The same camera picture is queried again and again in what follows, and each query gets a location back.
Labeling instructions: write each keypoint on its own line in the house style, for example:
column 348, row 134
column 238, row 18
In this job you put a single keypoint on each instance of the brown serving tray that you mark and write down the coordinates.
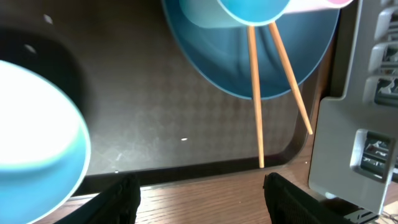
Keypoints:
column 148, row 110

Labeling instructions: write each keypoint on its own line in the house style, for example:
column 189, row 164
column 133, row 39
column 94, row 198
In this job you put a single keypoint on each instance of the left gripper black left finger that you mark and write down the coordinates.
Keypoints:
column 117, row 204

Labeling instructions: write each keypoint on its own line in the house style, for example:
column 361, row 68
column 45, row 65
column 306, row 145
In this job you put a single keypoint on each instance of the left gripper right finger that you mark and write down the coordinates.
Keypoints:
column 289, row 204

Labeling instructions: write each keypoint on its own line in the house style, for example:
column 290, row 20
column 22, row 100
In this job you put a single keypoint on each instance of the light blue bowl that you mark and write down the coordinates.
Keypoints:
column 45, row 146

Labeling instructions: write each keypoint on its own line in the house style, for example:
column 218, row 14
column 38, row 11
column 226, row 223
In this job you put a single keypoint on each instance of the wooden chopstick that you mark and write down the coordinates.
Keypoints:
column 290, row 74
column 256, row 92

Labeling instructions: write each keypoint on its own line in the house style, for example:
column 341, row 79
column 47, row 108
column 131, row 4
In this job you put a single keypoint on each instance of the left wooden chopstick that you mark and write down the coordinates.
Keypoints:
column 256, row 92

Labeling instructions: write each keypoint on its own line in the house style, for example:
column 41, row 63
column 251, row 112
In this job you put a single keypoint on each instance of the right wooden chopstick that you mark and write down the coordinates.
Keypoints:
column 290, row 74

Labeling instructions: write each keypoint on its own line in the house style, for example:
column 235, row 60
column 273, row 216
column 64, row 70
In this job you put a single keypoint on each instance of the light blue cup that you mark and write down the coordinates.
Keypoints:
column 232, row 13

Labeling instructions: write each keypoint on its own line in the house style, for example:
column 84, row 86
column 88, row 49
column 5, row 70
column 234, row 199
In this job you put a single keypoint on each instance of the grey dishwasher rack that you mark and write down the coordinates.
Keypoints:
column 362, row 103

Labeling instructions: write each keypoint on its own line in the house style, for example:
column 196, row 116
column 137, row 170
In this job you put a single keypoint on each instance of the white pink cup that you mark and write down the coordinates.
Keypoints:
column 296, row 6

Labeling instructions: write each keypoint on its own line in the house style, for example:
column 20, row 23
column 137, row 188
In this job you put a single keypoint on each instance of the dark blue plate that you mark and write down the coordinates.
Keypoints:
column 221, row 55

